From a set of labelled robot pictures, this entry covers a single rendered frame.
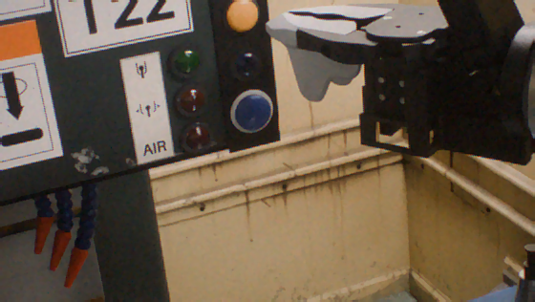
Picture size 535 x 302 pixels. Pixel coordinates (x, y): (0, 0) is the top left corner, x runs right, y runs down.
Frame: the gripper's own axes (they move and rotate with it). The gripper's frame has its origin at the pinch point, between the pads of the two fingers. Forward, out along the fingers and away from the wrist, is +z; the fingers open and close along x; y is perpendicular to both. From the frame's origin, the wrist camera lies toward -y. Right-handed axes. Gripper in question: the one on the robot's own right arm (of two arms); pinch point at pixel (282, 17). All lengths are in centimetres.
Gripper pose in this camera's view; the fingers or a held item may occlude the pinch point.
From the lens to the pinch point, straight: 68.5
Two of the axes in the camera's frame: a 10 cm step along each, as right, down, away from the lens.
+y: 1.0, 9.1, 4.1
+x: 6.1, -3.8, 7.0
